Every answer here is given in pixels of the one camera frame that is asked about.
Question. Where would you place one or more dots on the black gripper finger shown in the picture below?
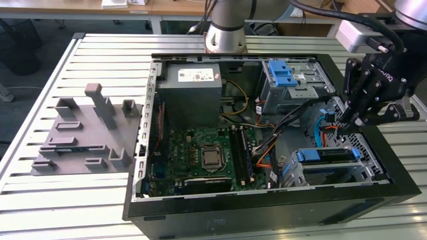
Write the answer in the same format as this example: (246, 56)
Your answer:
(354, 100)
(383, 115)

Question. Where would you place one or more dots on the hard disk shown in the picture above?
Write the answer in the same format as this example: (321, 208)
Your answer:
(307, 155)

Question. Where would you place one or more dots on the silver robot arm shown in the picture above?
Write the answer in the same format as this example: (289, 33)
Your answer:
(227, 15)

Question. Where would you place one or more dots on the metal disk bay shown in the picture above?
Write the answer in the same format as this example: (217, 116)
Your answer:
(334, 166)

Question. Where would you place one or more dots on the grey optical drive cage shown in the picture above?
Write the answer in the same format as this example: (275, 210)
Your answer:
(301, 100)

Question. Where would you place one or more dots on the blue plastic drive latch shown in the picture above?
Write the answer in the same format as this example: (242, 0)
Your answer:
(278, 75)

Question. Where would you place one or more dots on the RAM stick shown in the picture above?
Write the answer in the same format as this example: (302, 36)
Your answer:
(247, 155)

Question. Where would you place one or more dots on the black RAM slot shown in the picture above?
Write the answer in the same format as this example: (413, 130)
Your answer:
(237, 155)

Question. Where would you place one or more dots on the silver CPU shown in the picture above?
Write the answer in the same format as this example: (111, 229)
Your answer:
(210, 157)

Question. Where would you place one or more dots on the grey power supply unit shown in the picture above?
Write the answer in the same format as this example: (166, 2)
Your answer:
(190, 105)

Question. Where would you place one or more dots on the CPU socket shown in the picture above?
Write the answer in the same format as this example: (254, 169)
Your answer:
(211, 169)

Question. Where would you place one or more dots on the green motherboard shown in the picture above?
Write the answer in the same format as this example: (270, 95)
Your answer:
(187, 150)

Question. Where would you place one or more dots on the black graphics card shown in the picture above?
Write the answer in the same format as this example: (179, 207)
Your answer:
(207, 185)

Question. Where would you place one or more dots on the black PC case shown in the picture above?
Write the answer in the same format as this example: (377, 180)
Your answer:
(234, 207)

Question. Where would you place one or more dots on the white labelled box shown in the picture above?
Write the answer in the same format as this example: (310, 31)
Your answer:
(136, 2)

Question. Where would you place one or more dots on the grey parts rack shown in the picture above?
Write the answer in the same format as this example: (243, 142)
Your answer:
(90, 135)

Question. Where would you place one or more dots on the white paper box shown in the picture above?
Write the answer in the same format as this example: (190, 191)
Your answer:
(114, 3)

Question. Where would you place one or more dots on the wooden desk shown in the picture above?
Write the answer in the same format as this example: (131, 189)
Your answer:
(67, 10)

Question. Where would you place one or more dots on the black bin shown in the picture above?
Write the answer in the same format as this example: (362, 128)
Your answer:
(20, 50)

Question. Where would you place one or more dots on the grey desk foot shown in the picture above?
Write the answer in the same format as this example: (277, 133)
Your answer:
(7, 96)

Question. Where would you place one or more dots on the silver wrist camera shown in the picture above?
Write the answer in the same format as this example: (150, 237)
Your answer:
(350, 35)

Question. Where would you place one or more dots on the black camera bracket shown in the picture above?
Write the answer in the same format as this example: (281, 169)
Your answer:
(387, 16)

